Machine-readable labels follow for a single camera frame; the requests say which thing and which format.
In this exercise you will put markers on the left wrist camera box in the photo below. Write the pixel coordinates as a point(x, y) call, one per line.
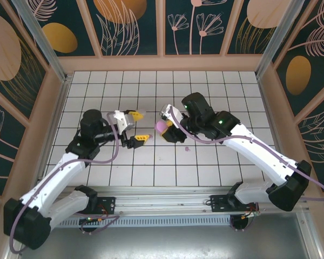
point(122, 121)

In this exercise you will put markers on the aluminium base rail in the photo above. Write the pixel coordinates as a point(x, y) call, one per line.
point(162, 201)

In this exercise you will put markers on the dark panel peach disc grass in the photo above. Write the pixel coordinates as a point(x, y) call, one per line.
point(253, 35)

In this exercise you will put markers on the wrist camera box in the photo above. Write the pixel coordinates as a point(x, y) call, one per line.
point(170, 110)
point(122, 121)

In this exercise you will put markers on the dark panel feathers gold oval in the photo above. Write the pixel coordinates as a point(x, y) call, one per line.
point(321, 35)

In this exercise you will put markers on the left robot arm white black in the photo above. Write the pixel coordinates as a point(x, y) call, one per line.
point(70, 201)

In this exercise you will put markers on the aluminium side rail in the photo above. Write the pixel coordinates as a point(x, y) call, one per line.
point(268, 108)
point(53, 129)

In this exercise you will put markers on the dark panel small gold oval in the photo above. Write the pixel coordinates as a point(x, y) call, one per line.
point(59, 37)

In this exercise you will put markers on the aluminium corner post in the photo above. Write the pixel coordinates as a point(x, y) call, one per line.
point(48, 46)
point(276, 40)

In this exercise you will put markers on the dark panel gold disc leaves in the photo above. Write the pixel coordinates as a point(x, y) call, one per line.
point(118, 32)

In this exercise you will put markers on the dark panel leaf outlines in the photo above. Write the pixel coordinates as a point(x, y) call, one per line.
point(318, 135)

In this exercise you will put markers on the dark panel single flower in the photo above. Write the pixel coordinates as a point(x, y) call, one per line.
point(2, 135)

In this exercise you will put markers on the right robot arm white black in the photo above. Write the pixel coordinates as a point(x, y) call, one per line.
point(259, 153)

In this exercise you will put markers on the purple earbud charging case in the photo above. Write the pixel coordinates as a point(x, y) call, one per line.
point(160, 126)

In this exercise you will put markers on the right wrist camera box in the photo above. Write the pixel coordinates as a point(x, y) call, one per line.
point(170, 110)

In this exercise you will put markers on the dark panel big peach disc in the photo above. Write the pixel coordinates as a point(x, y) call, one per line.
point(5, 54)

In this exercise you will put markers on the grey metal sheet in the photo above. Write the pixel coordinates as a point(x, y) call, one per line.
point(162, 242)

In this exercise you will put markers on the dark wall panel three flowers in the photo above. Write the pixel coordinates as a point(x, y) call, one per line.
point(194, 40)

